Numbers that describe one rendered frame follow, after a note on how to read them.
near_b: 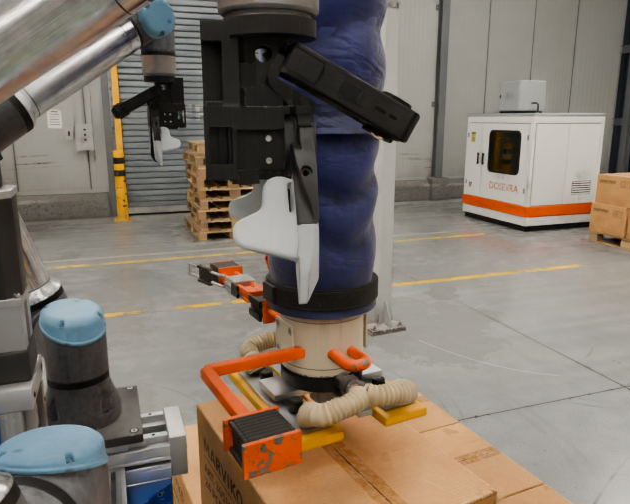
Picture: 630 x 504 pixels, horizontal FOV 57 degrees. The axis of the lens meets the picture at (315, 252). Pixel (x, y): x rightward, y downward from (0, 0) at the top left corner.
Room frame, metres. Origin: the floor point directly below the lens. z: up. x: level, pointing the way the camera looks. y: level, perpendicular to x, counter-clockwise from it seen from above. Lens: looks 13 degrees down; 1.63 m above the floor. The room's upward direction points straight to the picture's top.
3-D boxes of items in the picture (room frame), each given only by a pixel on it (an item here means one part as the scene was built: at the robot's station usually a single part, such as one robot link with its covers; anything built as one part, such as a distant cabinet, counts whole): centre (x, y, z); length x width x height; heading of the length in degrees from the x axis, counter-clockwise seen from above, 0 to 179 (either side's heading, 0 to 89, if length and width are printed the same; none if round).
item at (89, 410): (1.06, 0.47, 1.09); 0.15 x 0.15 x 0.10
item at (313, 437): (1.07, 0.07, 1.08); 0.34 x 0.10 x 0.05; 28
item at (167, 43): (1.37, 0.36, 1.82); 0.09 x 0.08 x 0.11; 136
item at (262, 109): (0.46, 0.04, 1.64); 0.09 x 0.08 x 0.12; 100
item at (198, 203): (8.42, 1.30, 0.65); 1.29 x 1.10 x 1.31; 20
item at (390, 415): (1.16, -0.10, 1.08); 0.34 x 0.10 x 0.05; 28
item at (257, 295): (1.33, 0.10, 1.18); 0.10 x 0.08 x 0.06; 118
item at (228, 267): (1.65, 0.26, 1.18); 0.08 x 0.07 x 0.05; 28
